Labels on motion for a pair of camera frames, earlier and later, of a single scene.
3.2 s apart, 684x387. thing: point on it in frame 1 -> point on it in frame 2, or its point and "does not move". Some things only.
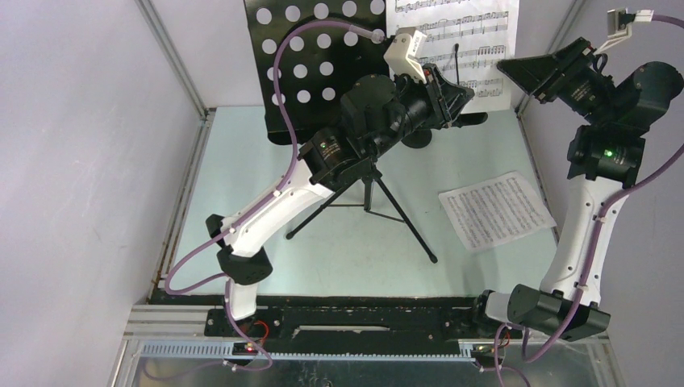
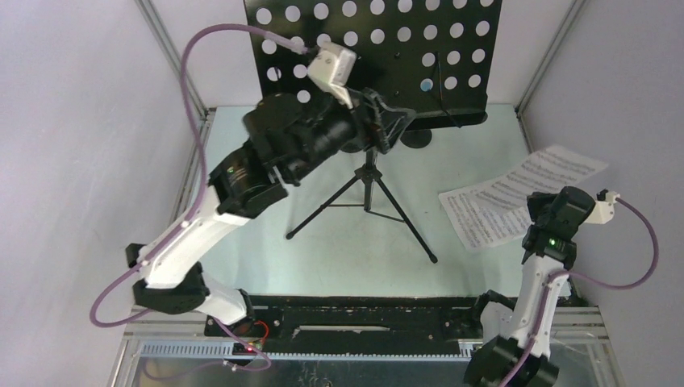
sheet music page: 496,211 does not move
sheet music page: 465,41 -> 543,171
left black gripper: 444,101 -> 385,125
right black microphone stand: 417,139 does not move
